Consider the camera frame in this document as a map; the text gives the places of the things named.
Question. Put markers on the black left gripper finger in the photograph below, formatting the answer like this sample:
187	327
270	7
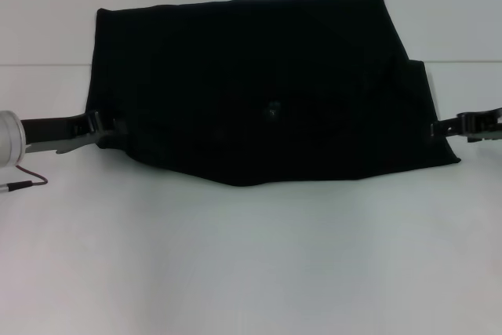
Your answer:
115	125

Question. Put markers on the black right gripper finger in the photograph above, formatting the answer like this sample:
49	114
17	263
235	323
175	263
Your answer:
445	128

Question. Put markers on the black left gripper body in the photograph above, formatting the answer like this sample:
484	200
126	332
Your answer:
59	129

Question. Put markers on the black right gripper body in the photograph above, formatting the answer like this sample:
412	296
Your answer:
482	125

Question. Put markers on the black shirt with FREE print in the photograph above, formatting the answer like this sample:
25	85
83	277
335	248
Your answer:
255	95

